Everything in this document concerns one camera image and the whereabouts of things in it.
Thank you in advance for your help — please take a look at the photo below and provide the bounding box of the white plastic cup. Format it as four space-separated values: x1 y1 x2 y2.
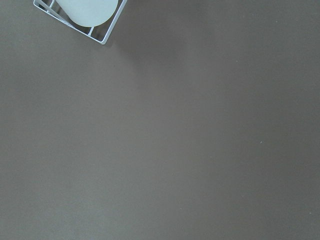
56 0 119 27

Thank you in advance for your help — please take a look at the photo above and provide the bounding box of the white wire cup rack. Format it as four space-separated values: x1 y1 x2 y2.
33 0 127 45

